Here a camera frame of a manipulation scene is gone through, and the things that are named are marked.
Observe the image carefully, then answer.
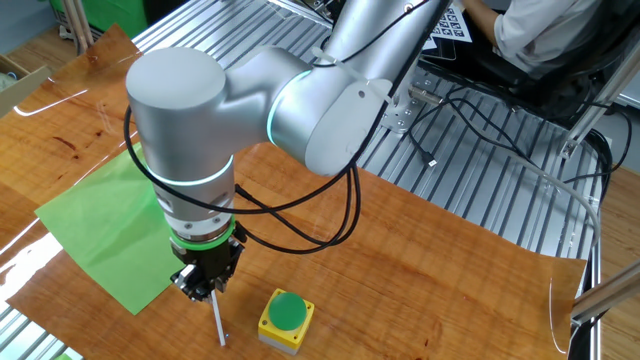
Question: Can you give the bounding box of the black usb cable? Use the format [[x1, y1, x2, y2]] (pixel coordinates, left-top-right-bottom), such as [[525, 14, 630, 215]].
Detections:
[[407, 84, 546, 169]]

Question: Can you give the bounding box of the yellow box green push button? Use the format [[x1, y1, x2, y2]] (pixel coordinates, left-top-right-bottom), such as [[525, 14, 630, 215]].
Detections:
[[257, 288, 316, 356]]

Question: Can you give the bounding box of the green flange ring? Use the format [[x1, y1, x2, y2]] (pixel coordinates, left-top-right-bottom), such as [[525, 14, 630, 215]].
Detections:
[[169, 214, 237, 251]]

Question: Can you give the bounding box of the wood grain table mat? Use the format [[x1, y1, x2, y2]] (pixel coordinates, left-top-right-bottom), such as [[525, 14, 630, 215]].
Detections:
[[0, 23, 587, 360]]

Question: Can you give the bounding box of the aluminium frame post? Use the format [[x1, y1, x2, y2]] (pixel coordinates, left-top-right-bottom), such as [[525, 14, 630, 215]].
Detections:
[[558, 42, 640, 160]]

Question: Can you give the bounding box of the bare forearm of seated person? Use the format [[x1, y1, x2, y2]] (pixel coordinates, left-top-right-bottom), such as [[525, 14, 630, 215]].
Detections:
[[457, 0, 501, 44]]

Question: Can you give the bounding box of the person in white shirt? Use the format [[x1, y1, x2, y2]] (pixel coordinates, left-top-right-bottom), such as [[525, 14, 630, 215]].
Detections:
[[489, 0, 609, 81]]

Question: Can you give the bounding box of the black office chair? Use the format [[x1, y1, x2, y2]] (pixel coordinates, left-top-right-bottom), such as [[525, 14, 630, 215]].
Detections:
[[509, 0, 640, 129]]

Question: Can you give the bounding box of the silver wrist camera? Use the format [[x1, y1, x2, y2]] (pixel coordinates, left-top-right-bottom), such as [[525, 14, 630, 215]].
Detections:
[[171, 263, 199, 289]]

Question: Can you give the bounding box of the pale plastic bag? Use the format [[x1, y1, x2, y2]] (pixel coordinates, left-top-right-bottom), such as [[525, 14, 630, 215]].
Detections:
[[0, 72, 21, 94]]

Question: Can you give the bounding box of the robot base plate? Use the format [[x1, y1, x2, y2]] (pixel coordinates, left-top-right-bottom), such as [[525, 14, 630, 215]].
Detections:
[[379, 94, 427, 135]]

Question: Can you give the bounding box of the aluminium frame bar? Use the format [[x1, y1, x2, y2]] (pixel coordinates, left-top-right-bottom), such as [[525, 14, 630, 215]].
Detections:
[[569, 259, 640, 326]]

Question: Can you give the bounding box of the green board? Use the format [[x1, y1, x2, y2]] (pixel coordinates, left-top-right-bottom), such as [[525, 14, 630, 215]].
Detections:
[[49, 0, 149, 40]]

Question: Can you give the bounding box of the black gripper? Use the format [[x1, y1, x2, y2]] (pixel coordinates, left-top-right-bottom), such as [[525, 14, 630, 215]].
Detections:
[[174, 238, 246, 302]]

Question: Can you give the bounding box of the cardboard box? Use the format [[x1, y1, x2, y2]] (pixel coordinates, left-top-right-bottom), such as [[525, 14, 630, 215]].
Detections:
[[0, 52, 54, 119]]

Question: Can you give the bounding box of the green flag white stick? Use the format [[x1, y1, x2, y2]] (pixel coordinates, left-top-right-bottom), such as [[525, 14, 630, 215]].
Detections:
[[34, 142, 229, 347]]

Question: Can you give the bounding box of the tan wooden pole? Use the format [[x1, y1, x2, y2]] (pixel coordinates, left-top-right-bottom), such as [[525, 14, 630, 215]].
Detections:
[[62, 0, 96, 54]]

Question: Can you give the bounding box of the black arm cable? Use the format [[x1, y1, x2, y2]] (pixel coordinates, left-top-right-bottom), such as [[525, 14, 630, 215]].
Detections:
[[122, 0, 446, 256]]

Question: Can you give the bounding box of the grey hose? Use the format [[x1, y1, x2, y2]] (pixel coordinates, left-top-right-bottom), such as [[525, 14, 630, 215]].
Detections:
[[494, 152, 601, 251]]

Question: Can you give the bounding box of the marker tag sheet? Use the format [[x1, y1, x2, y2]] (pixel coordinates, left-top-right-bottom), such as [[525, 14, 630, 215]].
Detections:
[[422, 4, 474, 51]]

